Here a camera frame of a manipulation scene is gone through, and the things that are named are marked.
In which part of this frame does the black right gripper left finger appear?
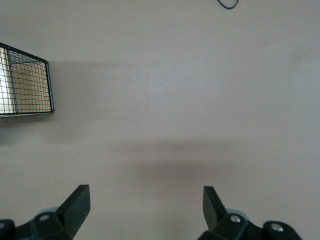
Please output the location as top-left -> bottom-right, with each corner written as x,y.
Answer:
0,184 -> 91,240

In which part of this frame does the thin black looped cable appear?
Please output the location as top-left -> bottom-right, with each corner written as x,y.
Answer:
215,0 -> 240,11

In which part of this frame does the wire basket with wooden top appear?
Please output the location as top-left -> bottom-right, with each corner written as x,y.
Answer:
0,41 -> 56,119

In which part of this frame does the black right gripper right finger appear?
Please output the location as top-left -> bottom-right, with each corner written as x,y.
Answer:
198,185 -> 301,240

